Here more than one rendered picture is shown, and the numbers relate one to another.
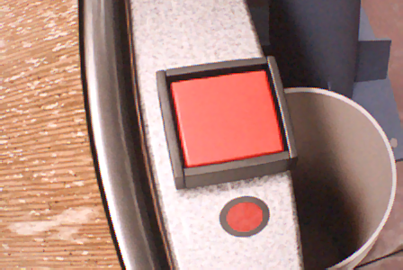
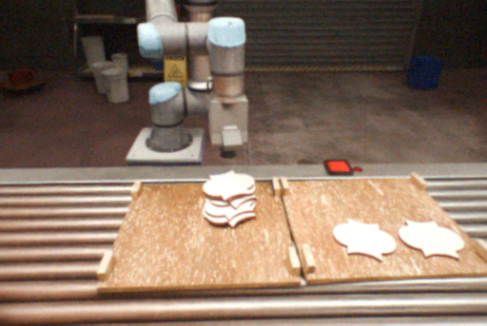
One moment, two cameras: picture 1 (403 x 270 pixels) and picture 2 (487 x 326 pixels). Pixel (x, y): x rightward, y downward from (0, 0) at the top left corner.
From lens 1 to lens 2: 109 cm
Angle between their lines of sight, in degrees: 63
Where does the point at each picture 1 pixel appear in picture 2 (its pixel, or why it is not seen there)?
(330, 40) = not seen: hidden behind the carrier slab
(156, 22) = (312, 175)
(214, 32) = (315, 168)
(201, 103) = (336, 167)
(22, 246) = (386, 193)
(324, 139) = not seen: hidden behind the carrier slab
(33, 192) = (368, 189)
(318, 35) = not seen: hidden behind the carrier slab
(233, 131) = (341, 165)
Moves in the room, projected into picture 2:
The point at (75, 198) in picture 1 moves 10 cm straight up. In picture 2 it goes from (365, 182) to (372, 153)
